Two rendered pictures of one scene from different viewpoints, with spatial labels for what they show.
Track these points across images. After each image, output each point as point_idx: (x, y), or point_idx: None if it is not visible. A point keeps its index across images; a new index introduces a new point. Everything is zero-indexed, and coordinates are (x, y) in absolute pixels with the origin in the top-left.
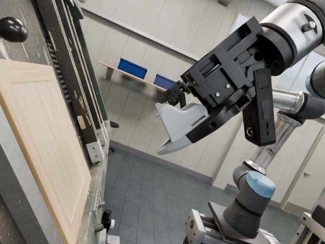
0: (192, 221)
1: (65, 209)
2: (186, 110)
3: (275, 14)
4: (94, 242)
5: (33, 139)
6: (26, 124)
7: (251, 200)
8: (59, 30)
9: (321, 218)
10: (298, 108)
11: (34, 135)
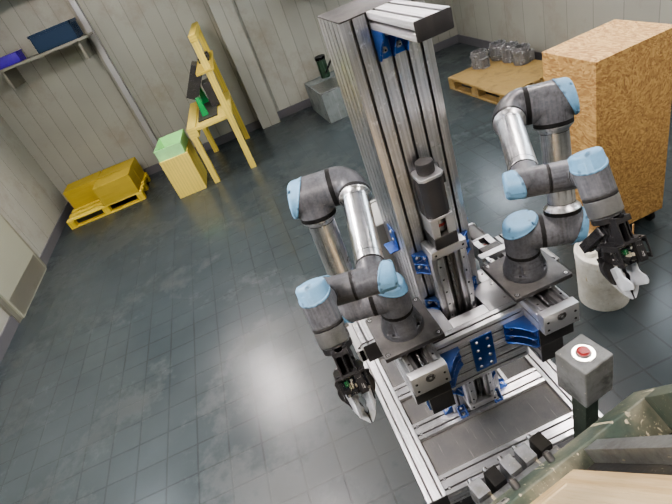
0: (428, 377)
1: (575, 486)
2: (638, 269)
3: (620, 203)
4: (529, 477)
5: (635, 488)
6: (648, 489)
7: (409, 300)
8: None
9: (444, 243)
10: (370, 200)
11: (630, 496)
